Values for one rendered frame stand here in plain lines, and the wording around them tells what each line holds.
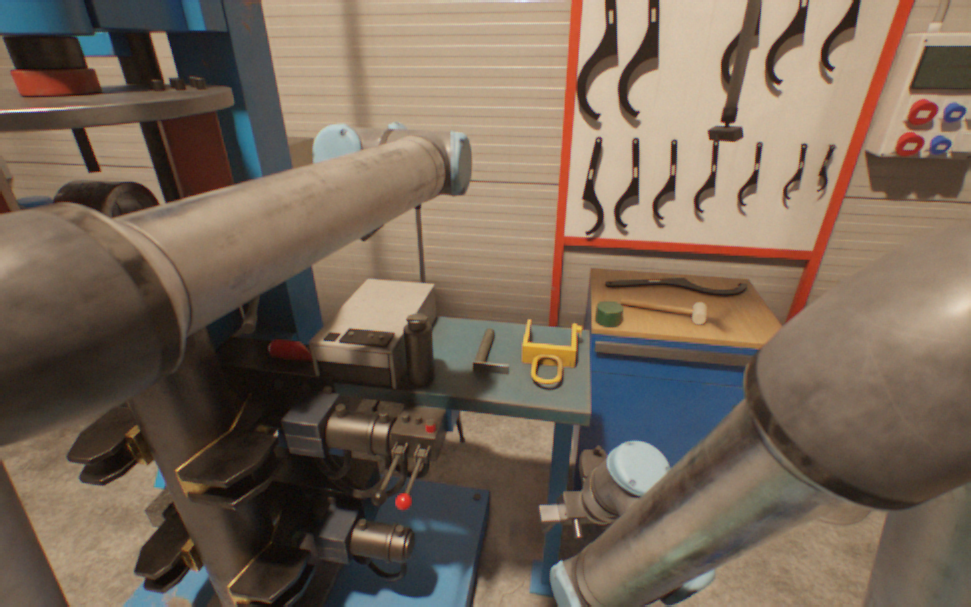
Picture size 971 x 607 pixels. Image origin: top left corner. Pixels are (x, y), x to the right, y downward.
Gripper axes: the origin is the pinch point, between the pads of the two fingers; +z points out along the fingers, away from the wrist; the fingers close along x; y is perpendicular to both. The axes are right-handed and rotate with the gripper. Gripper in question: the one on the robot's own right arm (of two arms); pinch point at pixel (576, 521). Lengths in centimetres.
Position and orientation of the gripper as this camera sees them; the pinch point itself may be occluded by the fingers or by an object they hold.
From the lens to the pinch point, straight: 111.0
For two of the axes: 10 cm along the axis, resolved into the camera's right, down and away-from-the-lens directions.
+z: -1.6, 6.2, 7.7
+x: 9.8, 0.3, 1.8
